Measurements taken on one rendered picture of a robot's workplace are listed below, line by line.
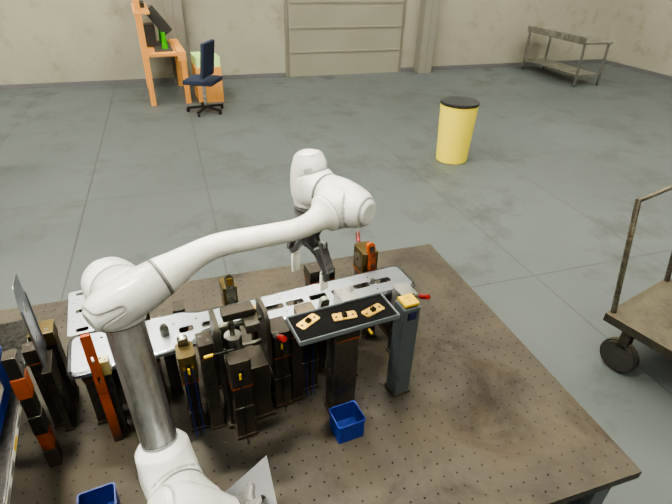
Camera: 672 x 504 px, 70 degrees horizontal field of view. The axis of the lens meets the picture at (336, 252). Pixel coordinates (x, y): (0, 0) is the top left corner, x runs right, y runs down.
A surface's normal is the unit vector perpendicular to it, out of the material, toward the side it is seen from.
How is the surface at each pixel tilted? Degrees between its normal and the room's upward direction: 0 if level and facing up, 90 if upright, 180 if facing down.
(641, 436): 0
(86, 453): 0
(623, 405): 0
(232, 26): 90
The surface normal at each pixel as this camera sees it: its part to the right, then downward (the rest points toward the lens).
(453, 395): 0.03, -0.85
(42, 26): 0.31, 0.51
